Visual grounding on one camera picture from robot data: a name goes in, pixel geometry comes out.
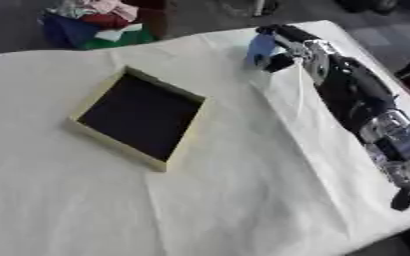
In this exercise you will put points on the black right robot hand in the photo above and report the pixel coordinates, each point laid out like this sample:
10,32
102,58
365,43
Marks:
338,83

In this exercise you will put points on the tan box with black inside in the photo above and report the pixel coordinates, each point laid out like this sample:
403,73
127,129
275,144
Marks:
137,116

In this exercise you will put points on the blue block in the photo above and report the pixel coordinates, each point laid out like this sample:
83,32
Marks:
260,48

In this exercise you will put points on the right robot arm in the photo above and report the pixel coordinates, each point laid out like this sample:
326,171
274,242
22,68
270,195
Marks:
398,146

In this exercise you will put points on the pile of coloured cloths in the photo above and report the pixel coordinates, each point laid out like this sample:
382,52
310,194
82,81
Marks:
95,23

